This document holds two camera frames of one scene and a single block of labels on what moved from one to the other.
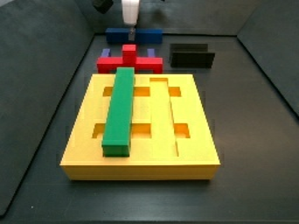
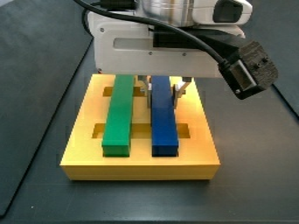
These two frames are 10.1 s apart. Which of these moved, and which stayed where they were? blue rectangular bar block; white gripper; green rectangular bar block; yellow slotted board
Moved: blue rectangular bar block; white gripper
Stayed: yellow slotted board; green rectangular bar block
